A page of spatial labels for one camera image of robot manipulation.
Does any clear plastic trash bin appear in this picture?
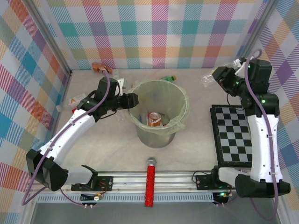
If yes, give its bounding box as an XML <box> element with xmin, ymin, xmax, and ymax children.
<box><xmin>127</xmin><ymin>80</ymin><xmax>189</xmax><ymax>149</ymax></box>

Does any green translucent bin liner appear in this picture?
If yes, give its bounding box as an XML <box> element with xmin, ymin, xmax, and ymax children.
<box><xmin>127</xmin><ymin>80</ymin><xmax>189</xmax><ymax>136</ymax></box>

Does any black white checkerboard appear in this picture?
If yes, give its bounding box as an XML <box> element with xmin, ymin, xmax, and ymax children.
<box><xmin>209</xmin><ymin>104</ymin><xmax>254</xmax><ymax>167</ymax></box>

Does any red glitter microphone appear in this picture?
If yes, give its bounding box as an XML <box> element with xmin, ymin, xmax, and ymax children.
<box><xmin>144</xmin><ymin>156</ymin><xmax>157</xmax><ymax>208</ymax></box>

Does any small electronics board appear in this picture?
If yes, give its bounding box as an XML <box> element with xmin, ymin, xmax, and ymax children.
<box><xmin>80</xmin><ymin>192</ymin><xmax>103</xmax><ymax>202</ymax></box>
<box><xmin>212</xmin><ymin>191</ymin><xmax>231</xmax><ymax>205</ymax></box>

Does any aluminium frame post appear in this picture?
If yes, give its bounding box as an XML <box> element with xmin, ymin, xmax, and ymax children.
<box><xmin>27</xmin><ymin>0</ymin><xmax>73</xmax><ymax>77</ymax></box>
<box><xmin>235</xmin><ymin>0</ymin><xmax>279</xmax><ymax>69</ymax></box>

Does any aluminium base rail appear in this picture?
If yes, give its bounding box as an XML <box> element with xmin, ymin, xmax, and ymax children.
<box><xmin>58</xmin><ymin>171</ymin><xmax>239</xmax><ymax>191</ymax></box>

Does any slotted grey cable tray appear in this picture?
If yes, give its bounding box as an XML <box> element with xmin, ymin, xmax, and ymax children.
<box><xmin>37</xmin><ymin>194</ymin><xmax>215</xmax><ymax>203</ymax></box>

